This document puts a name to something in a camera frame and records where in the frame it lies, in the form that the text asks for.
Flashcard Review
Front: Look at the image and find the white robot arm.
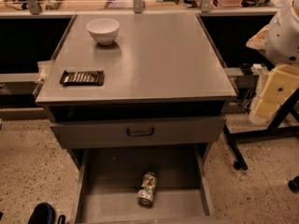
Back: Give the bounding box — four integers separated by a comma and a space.
246, 0, 299, 124

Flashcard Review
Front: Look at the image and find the black drawer handle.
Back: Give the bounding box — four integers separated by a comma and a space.
126, 127, 155, 137

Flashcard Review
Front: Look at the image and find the black blue object on floor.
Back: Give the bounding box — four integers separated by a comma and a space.
28, 203, 66, 224

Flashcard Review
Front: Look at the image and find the green white 7up can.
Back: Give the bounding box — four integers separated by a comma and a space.
137, 172, 157, 206

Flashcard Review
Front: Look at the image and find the black side table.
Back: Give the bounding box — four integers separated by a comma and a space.
223, 89, 299, 170

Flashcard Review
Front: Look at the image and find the open grey middle drawer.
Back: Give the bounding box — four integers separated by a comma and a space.
70, 145, 216, 224

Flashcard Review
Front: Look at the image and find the dark chocolate bar wrapper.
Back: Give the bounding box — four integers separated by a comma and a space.
60, 70, 105, 86

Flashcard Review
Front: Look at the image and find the closed grey top drawer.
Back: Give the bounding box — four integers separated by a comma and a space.
50, 116, 225, 149

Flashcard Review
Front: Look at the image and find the white ceramic bowl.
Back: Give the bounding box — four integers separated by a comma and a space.
86, 19, 120, 45

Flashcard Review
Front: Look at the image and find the grey drawer cabinet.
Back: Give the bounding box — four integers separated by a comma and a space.
32, 12, 238, 224

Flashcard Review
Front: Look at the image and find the white power adapter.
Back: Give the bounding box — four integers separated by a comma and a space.
251, 63, 263, 74

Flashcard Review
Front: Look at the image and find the black caster wheel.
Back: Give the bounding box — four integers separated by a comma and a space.
288, 175, 299, 192

